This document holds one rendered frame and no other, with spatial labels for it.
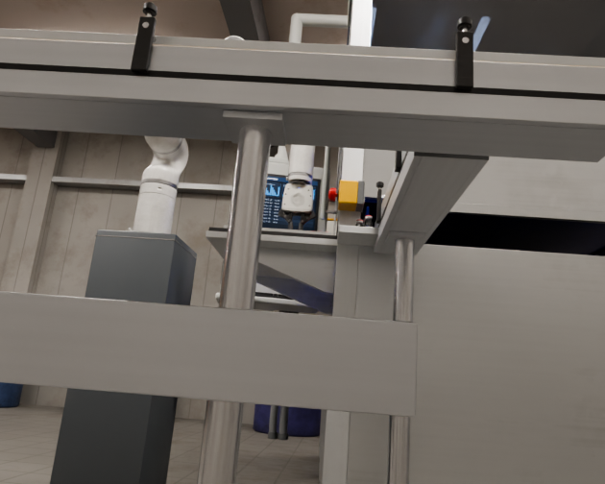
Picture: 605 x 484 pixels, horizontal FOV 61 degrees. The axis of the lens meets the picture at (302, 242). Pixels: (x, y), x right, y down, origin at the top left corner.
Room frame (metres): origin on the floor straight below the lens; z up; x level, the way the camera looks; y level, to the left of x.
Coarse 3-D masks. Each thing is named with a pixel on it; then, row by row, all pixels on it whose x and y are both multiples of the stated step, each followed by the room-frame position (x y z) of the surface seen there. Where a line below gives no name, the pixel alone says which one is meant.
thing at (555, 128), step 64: (0, 64) 0.70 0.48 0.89; (64, 64) 0.69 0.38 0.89; (128, 64) 0.69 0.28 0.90; (192, 64) 0.68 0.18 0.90; (256, 64) 0.68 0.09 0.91; (320, 64) 0.67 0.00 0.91; (384, 64) 0.67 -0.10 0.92; (448, 64) 0.66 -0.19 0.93; (512, 64) 0.66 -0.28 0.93; (576, 64) 0.68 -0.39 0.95; (64, 128) 0.81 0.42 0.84; (128, 128) 0.79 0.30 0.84; (192, 128) 0.77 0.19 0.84; (320, 128) 0.73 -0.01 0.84; (384, 128) 0.71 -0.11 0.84; (448, 128) 0.70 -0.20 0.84; (512, 128) 0.68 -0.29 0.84; (576, 128) 0.67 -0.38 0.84
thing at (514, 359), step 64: (384, 256) 1.48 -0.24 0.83; (448, 256) 1.47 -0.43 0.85; (512, 256) 1.46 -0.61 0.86; (576, 256) 1.45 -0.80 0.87; (448, 320) 1.47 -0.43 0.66; (512, 320) 1.46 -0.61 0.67; (576, 320) 1.45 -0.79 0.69; (448, 384) 1.47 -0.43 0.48; (512, 384) 1.46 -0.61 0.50; (576, 384) 1.45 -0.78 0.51; (320, 448) 2.53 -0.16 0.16; (384, 448) 1.48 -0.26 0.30; (448, 448) 1.47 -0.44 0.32; (512, 448) 1.46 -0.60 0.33; (576, 448) 1.46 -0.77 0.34
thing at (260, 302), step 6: (216, 294) 2.27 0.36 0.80; (216, 300) 2.33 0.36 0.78; (258, 300) 2.29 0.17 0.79; (264, 300) 2.29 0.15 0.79; (270, 300) 2.29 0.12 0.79; (276, 300) 2.29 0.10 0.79; (282, 300) 2.29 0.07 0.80; (288, 300) 2.30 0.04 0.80; (294, 300) 2.30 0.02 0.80; (258, 306) 2.42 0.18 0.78; (264, 306) 2.40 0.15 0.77; (270, 306) 2.38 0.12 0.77; (276, 306) 2.37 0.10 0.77; (282, 306) 2.35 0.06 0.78; (288, 306) 2.33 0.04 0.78; (294, 306) 2.32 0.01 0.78; (300, 306) 2.31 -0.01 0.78; (306, 306) 2.31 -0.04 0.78; (306, 312) 2.49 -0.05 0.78
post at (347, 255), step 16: (352, 0) 1.49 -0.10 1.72; (368, 0) 1.49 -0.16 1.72; (352, 16) 1.49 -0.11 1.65; (368, 16) 1.49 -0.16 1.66; (352, 32) 1.49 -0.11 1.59; (368, 32) 1.49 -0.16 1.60; (352, 160) 1.49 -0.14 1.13; (352, 176) 1.49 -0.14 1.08; (352, 224) 1.49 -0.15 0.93; (336, 256) 1.49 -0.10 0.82; (352, 256) 1.49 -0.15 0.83; (336, 272) 1.49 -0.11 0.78; (352, 272) 1.49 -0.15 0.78; (336, 288) 1.49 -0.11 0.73; (352, 288) 1.49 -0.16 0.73; (336, 304) 1.49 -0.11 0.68; (352, 304) 1.49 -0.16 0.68; (336, 416) 1.49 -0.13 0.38; (336, 432) 1.49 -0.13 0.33; (336, 448) 1.49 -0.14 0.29; (336, 464) 1.49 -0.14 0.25; (336, 480) 1.49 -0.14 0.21
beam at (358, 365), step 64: (0, 320) 0.72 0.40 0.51; (64, 320) 0.71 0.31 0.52; (128, 320) 0.71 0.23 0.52; (192, 320) 0.70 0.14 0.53; (256, 320) 0.70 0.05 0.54; (320, 320) 0.69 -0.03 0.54; (384, 320) 0.69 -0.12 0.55; (64, 384) 0.71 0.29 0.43; (128, 384) 0.71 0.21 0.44; (192, 384) 0.70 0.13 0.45; (256, 384) 0.70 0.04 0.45; (320, 384) 0.69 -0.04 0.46; (384, 384) 0.69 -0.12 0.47
